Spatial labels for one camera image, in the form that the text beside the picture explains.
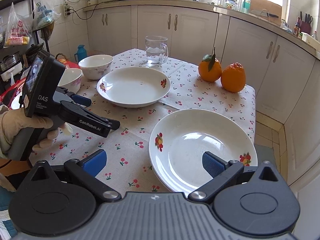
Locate white bowl pink flowers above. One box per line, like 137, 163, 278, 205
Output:
58, 68, 82, 93

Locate white bowl floral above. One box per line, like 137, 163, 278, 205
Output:
78, 55, 113, 80

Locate white plate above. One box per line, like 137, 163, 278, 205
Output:
152, 167, 173, 192
149, 109, 258, 195
97, 67, 171, 108

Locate white kitchen cabinets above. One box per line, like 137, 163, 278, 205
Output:
83, 0, 320, 240

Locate gloved left hand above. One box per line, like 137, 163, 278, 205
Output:
1, 105, 73, 159

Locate red milk tea carton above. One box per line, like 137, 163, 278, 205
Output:
1, 59, 80, 109

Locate teal thermos jug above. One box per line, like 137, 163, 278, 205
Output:
74, 44, 87, 62

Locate plastic bag with snacks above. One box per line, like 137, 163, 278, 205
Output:
4, 3, 31, 48

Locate hanging bag with blue print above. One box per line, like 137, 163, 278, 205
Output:
33, 0, 61, 30

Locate black metal shelf rack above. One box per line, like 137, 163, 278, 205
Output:
0, 0, 51, 95

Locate glass mug with water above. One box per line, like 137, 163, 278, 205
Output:
145, 35, 169, 65

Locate bumpy orange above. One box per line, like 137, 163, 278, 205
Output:
221, 62, 246, 93

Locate orange with leaf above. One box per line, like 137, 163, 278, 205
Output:
198, 48, 222, 82

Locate white tray on counter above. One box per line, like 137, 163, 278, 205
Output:
302, 32, 320, 50

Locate wooden cutting board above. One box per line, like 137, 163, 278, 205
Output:
249, 0, 282, 26

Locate teal bottle on counter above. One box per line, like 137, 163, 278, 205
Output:
242, 0, 251, 13

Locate red knife block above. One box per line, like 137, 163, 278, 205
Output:
300, 11, 313, 34

